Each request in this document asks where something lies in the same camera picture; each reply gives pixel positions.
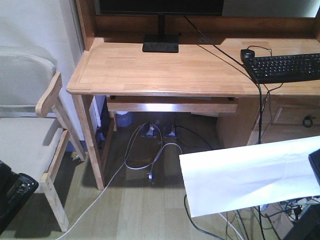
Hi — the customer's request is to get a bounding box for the wooden desk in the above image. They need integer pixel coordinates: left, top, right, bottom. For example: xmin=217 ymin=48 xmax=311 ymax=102
xmin=66 ymin=0 xmax=320 ymax=190

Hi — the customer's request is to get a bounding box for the white cable on floor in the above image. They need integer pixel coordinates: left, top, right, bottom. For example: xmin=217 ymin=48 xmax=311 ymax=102
xmin=54 ymin=122 xmax=183 ymax=240

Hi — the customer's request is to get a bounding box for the black computer mouse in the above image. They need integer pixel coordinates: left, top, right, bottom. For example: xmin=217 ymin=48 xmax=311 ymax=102
xmin=240 ymin=48 xmax=255 ymax=63

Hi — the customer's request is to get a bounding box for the wooden chair with beige cushion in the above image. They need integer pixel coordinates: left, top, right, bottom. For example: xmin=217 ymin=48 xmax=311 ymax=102
xmin=0 ymin=46 xmax=88 ymax=232

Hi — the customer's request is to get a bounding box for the black monitor cable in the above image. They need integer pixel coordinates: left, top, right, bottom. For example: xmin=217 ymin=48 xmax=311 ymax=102
xmin=183 ymin=14 xmax=266 ymax=240

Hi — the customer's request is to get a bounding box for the black computer monitor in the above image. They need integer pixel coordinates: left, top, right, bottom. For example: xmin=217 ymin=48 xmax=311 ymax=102
xmin=99 ymin=0 xmax=224 ymax=53

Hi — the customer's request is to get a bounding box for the white paper sheet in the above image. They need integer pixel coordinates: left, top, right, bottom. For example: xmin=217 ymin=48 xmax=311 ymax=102
xmin=179 ymin=136 xmax=320 ymax=217

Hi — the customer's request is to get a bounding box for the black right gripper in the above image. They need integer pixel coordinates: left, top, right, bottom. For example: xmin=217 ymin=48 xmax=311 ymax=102
xmin=308 ymin=149 xmax=320 ymax=185

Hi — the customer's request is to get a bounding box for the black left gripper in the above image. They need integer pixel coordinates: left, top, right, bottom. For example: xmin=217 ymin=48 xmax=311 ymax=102
xmin=0 ymin=162 xmax=39 ymax=232

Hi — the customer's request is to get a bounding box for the black computer keyboard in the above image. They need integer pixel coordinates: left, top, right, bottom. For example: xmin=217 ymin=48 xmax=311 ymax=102
xmin=243 ymin=53 xmax=320 ymax=84

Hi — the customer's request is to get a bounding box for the thin black mouse cable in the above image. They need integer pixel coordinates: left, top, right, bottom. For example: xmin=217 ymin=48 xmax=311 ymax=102
xmin=246 ymin=44 xmax=285 ymax=141

